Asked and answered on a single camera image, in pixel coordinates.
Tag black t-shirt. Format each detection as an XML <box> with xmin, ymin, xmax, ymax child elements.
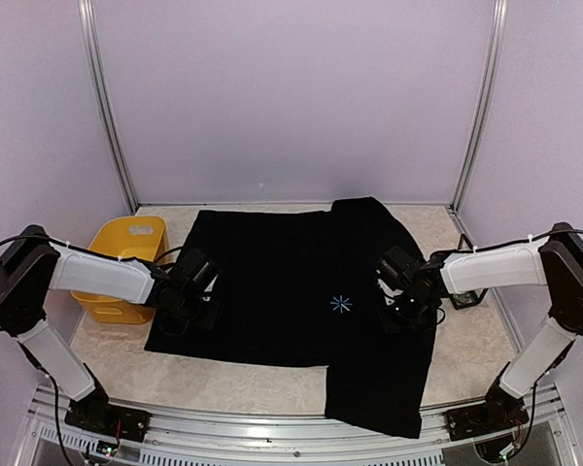
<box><xmin>145</xmin><ymin>197</ymin><xmax>435</xmax><ymax>439</ymax></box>

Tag black brooch box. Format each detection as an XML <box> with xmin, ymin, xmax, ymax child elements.
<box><xmin>449</xmin><ymin>290</ymin><xmax>482</xmax><ymax>310</ymax></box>
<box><xmin>457</xmin><ymin>233</ymin><xmax>474</xmax><ymax>253</ymax></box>

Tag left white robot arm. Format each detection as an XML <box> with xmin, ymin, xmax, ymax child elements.
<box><xmin>0</xmin><ymin>224</ymin><xmax>221</xmax><ymax>432</ymax></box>

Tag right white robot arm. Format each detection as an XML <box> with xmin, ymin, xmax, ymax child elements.
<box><xmin>376</xmin><ymin>222</ymin><xmax>583</xmax><ymax>431</ymax></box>

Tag left aluminium frame post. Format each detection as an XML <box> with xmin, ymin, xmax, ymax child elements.
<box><xmin>77</xmin><ymin>0</ymin><xmax>140</xmax><ymax>214</ymax></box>

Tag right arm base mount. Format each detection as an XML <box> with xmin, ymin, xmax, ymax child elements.
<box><xmin>446</xmin><ymin>402</ymin><xmax>530</xmax><ymax>442</ymax></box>

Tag right aluminium frame post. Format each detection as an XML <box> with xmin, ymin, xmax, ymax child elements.
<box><xmin>450</xmin><ymin>0</ymin><xmax>509</xmax><ymax>216</ymax></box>

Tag yellow plastic basket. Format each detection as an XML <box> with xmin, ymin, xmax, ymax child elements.
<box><xmin>71</xmin><ymin>216</ymin><xmax>168</xmax><ymax>325</ymax></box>

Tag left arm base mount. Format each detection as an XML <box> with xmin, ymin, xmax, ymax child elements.
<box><xmin>64</xmin><ymin>402</ymin><xmax>151</xmax><ymax>443</ymax></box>

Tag near black brooch box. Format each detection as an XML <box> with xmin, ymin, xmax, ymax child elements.
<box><xmin>449</xmin><ymin>290</ymin><xmax>482</xmax><ymax>310</ymax></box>

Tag far black brooch box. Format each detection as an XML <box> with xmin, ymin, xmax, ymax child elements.
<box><xmin>457</xmin><ymin>233</ymin><xmax>474</xmax><ymax>253</ymax></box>

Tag front aluminium rail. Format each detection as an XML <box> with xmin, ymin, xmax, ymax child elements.
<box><xmin>13</xmin><ymin>385</ymin><xmax>583</xmax><ymax>465</ymax></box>

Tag aluminium frame post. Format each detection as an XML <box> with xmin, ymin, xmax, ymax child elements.
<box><xmin>77</xmin><ymin>0</ymin><xmax>140</xmax><ymax>214</ymax></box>
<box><xmin>450</xmin><ymin>0</ymin><xmax>509</xmax><ymax>216</ymax></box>

